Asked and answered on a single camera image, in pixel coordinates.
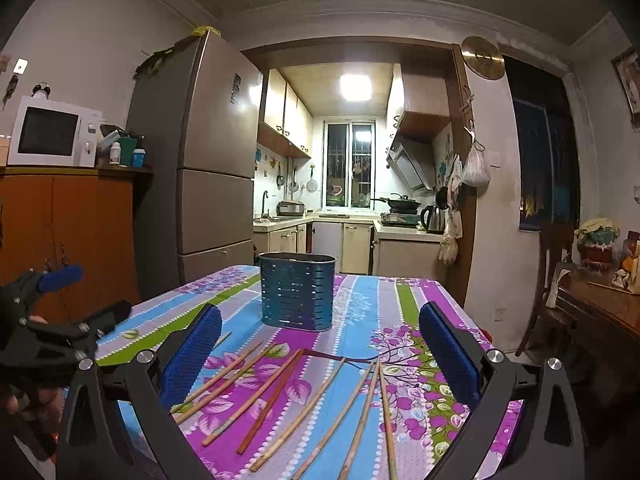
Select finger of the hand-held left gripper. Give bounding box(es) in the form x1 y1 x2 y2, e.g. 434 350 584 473
27 299 133 356
7 265 85 306

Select beige stove base cabinet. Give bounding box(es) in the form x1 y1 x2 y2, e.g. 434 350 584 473
372 221 449 281

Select beige three-door wall cabinet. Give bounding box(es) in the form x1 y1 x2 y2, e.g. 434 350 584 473
257 69 315 160

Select steel range hood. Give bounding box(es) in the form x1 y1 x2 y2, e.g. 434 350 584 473
386 135 436 192

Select white plastic bag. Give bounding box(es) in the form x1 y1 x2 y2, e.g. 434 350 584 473
462 130 492 187

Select barred kitchen window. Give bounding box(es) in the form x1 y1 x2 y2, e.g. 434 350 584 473
322 120 376 210

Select black wok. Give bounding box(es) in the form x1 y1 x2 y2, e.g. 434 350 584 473
370 194 422 212

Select white base cabinet door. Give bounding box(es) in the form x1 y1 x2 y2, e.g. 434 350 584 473
312 222 343 273

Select flower basket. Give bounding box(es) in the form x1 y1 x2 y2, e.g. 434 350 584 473
574 217 622 264

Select framed wall picture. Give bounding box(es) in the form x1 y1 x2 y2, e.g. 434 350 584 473
611 49 640 128

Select dark room window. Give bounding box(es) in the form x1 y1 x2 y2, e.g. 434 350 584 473
502 55 582 233

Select steel electric kettle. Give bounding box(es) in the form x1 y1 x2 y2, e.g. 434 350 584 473
420 205 447 235

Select person's left hand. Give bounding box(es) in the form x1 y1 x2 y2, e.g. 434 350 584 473
0 387 66 433

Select orange wooden cabinet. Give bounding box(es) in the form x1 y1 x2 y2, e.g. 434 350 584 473
0 166 153 326

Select square ceiling light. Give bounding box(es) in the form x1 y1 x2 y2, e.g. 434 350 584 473
340 74 373 103

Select green box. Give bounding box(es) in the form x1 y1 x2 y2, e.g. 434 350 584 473
117 136 138 167

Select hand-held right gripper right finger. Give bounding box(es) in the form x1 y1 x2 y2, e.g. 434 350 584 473
419 301 586 480

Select beige tall wall cabinet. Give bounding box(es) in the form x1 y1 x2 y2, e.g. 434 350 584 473
386 64 453 136

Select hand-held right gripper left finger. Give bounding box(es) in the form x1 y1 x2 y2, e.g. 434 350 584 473
55 304 223 480

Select purple floral tablecloth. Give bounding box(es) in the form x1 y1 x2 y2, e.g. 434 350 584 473
95 264 527 480

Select beige sink base cabinet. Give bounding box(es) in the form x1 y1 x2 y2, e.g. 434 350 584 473
252 219 313 256

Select dark dried leaves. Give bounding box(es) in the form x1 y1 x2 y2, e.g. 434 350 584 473
132 39 195 79

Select wooden side table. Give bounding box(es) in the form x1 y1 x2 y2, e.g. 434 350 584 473
547 269 640 411

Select white microwave oven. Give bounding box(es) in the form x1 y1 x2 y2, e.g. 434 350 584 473
7 96 103 168

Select hanging white cloth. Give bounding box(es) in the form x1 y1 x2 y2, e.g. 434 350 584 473
446 155 463 196

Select slotted metal utensil holder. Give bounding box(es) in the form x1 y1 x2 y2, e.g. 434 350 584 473
257 252 337 332

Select hanging beige bags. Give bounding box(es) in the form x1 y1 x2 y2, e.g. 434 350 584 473
439 210 463 266

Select row of wooden chopsticks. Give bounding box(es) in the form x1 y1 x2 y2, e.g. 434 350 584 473
170 330 401 480

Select gold wall clock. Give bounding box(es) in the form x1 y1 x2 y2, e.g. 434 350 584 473
461 36 506 80

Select bronze three-door refrigerator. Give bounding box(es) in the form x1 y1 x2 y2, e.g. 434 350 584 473
125 34 265 301

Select gas stove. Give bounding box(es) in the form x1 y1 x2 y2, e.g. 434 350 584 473
380 212 421 228

